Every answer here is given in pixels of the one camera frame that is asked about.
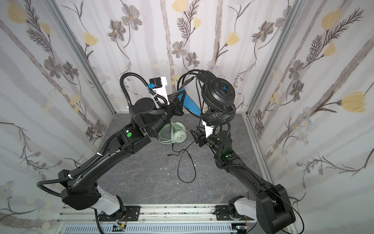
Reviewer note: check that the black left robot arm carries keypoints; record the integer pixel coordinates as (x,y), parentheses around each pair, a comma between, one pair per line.
(81,189)

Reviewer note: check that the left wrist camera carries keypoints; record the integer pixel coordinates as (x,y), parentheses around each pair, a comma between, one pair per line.
(159,86)

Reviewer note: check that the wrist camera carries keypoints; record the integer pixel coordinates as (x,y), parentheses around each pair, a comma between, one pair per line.
(208,129)
(159,86)

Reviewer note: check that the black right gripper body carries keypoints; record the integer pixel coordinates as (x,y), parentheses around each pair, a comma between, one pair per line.
(201,137)

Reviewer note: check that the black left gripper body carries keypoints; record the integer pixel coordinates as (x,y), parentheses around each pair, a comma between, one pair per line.
(177,103)

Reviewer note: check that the black and blue headphones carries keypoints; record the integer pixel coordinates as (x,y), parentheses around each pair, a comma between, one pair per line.
(217,93)

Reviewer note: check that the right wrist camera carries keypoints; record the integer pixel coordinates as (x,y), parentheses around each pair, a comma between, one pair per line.
(208,129)

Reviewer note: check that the mint green over-ear headphones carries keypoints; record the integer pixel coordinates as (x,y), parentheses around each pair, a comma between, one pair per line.
(174,132)

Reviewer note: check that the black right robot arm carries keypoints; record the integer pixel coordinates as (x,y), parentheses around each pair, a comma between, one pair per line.
(271,208)

